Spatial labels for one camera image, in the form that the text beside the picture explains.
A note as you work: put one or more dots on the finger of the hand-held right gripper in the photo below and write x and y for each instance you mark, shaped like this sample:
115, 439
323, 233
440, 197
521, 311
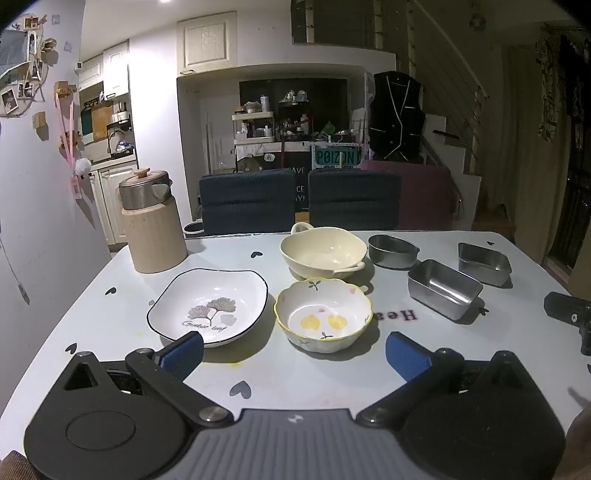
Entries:
565, 309

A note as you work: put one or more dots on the lemon-print bowl with yellow rim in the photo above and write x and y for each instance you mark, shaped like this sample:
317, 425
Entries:
323, 318

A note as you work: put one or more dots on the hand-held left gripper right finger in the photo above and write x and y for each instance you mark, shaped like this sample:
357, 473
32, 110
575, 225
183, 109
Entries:
406, 355

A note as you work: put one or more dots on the cluttered white shelf rack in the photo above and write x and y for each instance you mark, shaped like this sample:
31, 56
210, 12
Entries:
254, 129

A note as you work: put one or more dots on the stair railing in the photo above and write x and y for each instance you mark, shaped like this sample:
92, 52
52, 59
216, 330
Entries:
443, 69

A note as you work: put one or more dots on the white upper cabinet door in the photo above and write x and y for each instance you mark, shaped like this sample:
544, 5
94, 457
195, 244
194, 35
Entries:
204, 45

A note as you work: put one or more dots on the pet bowl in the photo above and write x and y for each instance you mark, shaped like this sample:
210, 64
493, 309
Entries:
193, 228

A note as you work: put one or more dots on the round steel bowl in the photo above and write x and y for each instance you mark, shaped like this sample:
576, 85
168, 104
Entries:
392, 251

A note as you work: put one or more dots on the floral curtain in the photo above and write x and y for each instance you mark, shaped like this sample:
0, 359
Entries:
554, 92

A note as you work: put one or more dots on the white kitchen base cabinet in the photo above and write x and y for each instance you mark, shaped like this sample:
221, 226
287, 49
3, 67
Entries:
113, 203

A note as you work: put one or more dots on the teal sign plate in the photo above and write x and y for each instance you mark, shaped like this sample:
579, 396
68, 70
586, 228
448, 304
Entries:
334, 156

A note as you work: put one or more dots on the pink hanging ribbon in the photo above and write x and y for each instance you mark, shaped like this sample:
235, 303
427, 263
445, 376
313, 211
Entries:
68, 129

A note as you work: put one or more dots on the maroon chair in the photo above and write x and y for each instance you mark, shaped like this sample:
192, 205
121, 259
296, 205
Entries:
425, 194

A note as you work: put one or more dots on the dark blue chair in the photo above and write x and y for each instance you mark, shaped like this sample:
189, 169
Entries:
247, 203
353, 201

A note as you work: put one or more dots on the white leaf-print plate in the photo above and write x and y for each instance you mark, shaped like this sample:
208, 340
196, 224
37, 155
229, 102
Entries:
207, 300

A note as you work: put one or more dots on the large rectangular steel tin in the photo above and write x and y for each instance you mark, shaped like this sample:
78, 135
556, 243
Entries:
443, 288

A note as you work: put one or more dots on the wall photo collage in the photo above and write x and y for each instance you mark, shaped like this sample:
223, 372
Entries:
25, 69

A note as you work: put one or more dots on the black letter board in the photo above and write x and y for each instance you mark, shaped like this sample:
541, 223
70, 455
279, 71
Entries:
298, 177

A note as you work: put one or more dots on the white fluffy pompom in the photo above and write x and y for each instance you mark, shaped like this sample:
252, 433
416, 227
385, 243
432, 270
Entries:
83, 167

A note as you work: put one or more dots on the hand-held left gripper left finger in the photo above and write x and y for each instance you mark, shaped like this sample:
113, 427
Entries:
181, 354

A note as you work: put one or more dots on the black vest with white trim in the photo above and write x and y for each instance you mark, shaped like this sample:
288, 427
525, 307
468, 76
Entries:
397, 115

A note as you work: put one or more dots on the beige ribbed jug steel top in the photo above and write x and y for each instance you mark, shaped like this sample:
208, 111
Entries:
154, 230

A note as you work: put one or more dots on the wooden wall hook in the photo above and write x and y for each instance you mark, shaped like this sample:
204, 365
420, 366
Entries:
40, 124

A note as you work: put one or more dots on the small rectangular steel tin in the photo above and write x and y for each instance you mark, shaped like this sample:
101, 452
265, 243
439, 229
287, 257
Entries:
485, 265

